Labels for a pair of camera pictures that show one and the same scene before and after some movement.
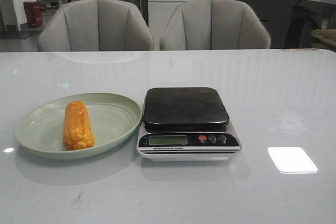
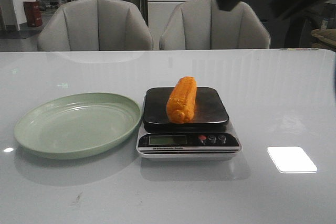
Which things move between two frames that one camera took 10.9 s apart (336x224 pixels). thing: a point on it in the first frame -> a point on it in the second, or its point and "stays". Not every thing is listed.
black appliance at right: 308,15 stays
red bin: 33,13 stays
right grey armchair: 212,23 stays
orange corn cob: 77,132 -> 181,100
